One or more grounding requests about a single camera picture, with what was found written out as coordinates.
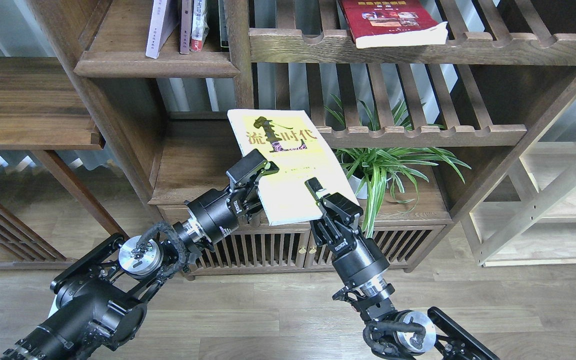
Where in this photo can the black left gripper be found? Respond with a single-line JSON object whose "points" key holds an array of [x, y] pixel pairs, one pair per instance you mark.
{"points": [[215, 214]]}

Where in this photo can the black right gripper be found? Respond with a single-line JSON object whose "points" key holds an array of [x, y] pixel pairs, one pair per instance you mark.
{"points": [[357, 259]]}

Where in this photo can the yellow green book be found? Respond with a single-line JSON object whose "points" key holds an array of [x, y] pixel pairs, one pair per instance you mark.
{"points": [[292, 142]]}

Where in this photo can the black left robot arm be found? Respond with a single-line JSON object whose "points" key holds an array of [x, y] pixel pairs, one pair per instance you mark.
{"points": [[101, 300]]}

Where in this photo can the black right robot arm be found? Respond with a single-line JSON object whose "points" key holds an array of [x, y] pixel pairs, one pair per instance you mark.
{"points": [[390, 334]]}

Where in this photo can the white plant pot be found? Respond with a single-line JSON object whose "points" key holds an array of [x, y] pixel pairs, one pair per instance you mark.
{"points": [[360, 189]]}

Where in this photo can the left slatted cabinet door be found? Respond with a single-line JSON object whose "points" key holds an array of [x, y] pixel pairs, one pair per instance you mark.
{"points": [[255, 251]]}

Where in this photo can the slatted cabinet door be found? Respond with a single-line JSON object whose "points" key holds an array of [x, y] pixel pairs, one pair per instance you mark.
{"points": [[255, 251], [403, 246]]}

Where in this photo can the green spider plant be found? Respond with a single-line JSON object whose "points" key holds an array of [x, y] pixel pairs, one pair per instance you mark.
{"points": [[377, 167]]}

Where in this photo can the right slatted cabinet door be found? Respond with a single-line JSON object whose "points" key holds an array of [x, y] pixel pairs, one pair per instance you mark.
{"points": [[403, 246]]}

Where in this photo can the dark wooden bookshelf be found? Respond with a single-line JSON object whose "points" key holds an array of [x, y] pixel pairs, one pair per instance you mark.
{"points": [[507, 69]]}

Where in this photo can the dark upright book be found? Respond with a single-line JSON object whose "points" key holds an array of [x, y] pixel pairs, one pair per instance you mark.
{"points": [[222, 22]]}

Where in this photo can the white red upright book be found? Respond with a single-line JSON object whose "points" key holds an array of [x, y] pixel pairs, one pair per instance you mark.
{"points": [[199, 25]]}

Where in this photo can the brown upright book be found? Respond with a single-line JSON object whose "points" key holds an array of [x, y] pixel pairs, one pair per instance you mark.
{"points": [[185, 13]]}

